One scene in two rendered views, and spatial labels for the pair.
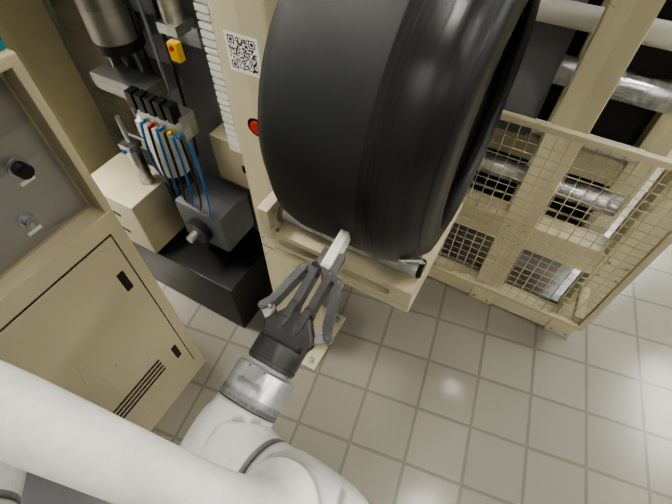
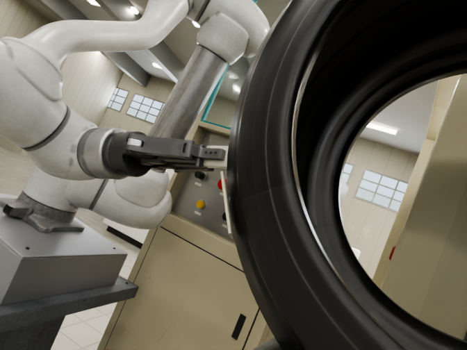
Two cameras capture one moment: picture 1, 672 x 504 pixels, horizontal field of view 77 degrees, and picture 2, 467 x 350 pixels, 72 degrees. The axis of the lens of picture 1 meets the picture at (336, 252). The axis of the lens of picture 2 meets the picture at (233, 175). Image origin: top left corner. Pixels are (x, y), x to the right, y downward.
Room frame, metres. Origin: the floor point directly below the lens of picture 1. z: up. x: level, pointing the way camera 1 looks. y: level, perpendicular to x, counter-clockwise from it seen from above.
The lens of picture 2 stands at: (0.42, -0.45, 1.03)
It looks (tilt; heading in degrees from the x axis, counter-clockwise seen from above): 4 degrees up; 91
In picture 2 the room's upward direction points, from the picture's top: 23 degrees clockwise
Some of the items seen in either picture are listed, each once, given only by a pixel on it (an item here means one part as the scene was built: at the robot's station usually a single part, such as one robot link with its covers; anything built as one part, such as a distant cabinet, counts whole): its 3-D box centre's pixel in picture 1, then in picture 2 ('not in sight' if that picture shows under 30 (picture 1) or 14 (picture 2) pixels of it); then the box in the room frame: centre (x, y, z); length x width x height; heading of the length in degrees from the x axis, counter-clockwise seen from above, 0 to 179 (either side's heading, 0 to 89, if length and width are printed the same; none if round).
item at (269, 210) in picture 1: (311, 172); not in sight; (0.79, 0.06, 0.90); 0.40 x 0.03 x 0.10; 151
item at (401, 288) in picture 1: (346, 254); not in sight; (0.59, -0.02, 0.84); 0.36 x 0.09 x 0.06; 61
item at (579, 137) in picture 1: (482, 213); not in sight; (0.88, -0.46, 0.65); 0.90 x 0.02 x 0.70; 61
